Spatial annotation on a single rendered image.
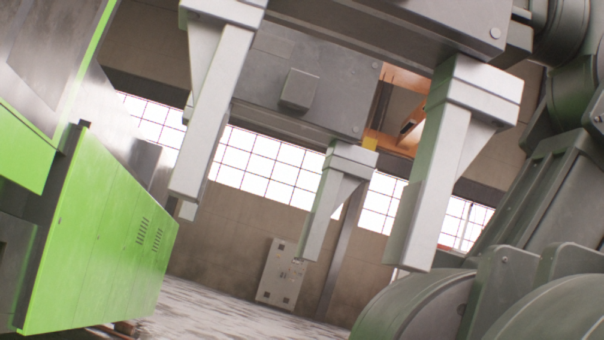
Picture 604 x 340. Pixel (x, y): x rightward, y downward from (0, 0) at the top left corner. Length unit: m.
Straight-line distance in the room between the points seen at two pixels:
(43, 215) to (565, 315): 2.54
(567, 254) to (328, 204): 0.40
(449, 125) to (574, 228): 0.57
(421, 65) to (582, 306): 0.27
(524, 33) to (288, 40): 0.40
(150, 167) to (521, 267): 4.89
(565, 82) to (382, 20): 0.74
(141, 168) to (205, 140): 5.16
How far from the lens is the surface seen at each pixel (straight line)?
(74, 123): 2.91
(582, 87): 1.20
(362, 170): 1.02
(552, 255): 0.78
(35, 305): 2.97
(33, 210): 2.95
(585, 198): 1.11
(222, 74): 0.53
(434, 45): 0.58
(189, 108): 1.00
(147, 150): 5.69
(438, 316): 0.96
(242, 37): 0.53
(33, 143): 2.39
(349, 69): 1.01
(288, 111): 0.98
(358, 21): 0.57
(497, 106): 0.57
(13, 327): 2.92
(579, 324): 0.59
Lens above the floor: 1.02
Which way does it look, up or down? 9 degrees up
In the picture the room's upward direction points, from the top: 17 degrees clockwise
